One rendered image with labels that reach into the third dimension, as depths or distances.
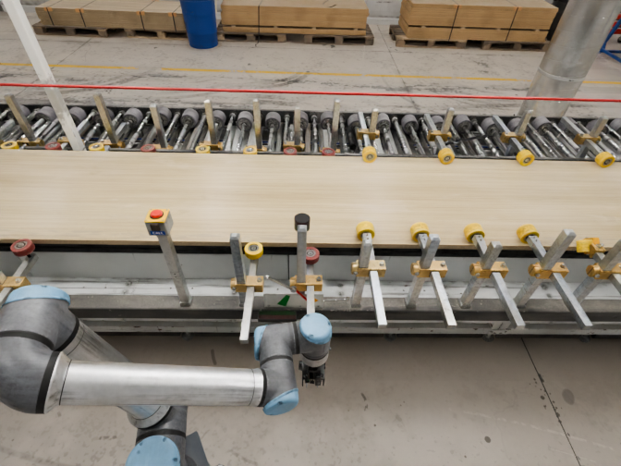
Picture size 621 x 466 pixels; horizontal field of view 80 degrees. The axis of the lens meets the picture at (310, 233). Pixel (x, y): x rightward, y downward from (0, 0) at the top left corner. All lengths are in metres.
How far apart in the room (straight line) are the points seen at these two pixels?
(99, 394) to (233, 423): 1.39
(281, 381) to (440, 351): 1.67
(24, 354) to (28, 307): 0.11
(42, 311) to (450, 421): 1.99
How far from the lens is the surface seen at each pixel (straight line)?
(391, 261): 1.83
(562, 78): 5.07
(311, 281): 1.56
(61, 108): 2.51
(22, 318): 0.96
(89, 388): 0.91
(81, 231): 1.96
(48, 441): 2.51
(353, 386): 2.30
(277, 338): 1.05
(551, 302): 2.08
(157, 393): 0.92
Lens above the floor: 2.09
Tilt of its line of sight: 44 degrees down
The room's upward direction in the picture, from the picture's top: 3 degrees clockwise
